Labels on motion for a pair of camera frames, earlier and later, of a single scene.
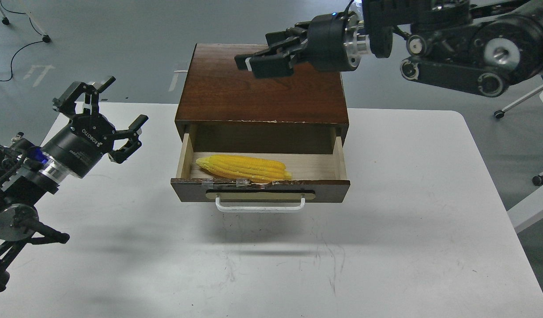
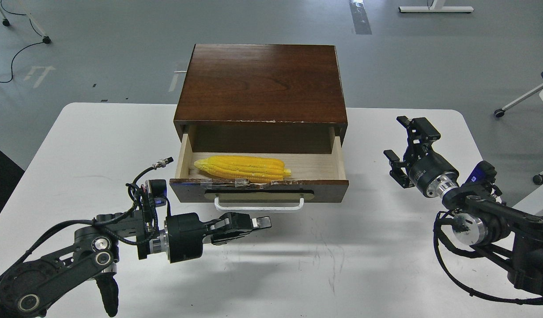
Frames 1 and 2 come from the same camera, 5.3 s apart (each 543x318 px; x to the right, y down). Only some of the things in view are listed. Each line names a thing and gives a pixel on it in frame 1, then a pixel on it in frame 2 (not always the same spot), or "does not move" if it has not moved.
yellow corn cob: (243, 168) does not move
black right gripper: (329, 39) to (432, 175)
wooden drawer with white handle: (316, 177) does not move
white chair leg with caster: (499, 114) does not move
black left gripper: (81, 146) to (185, 232)
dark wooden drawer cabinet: (227, 110) does not move
